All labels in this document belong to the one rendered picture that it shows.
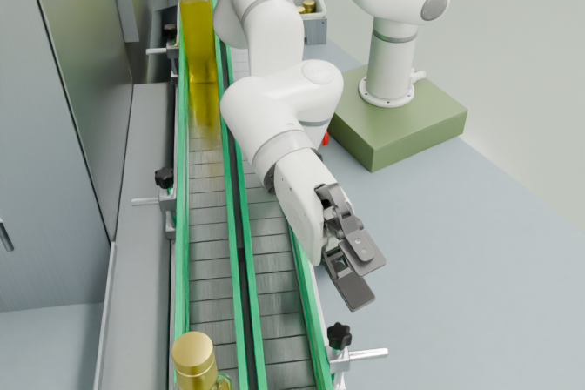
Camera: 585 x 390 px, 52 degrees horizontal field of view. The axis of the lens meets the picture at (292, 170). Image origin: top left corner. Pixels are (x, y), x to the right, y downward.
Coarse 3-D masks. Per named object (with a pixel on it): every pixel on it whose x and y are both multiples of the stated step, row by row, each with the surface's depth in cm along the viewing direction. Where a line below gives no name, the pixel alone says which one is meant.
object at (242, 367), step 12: (216, 0) 147; (216, 36) 128; (216, 48) 125; (216, 60) 121; (228, 156) 99; (228, 168) 96; (228, 180) 94; (228, 192) 92; (228, 204) 90; (228, 216) 88; (228, 228) 87; (240, 300) 77; (240, 312) 76; (240, 324) 74; (240, 336) 73; (240, 348) 72; (240, 360) 71; (240, 372) 70; (240, 384) 68
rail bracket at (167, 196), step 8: (160, 176) 88; (168, 176) 88; (160, 184) 89; (168, 184) 89; (160, 192) 92; (168, 192) 91; (176, 192) 92; (136, 200) 91; (144, 200) 92; (152, 200) 92; (160, 200) 91; (168, 200) 91; (176, 200) 91; (160, 208) 92; (168, 208) 92; (176, 208) 92; (168, 216) 94; (168, 224) 95; (168, 232) 95
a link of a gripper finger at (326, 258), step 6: (324, 252) 67; (336, 252) 68; (324, 258) 67; (330, 258) 67; (336, 258) 67; (342, 258) 69; (330, 264) 67; (348, 264) 68; (330, 270) 67; (330, 276) 68; (336, 276) 67
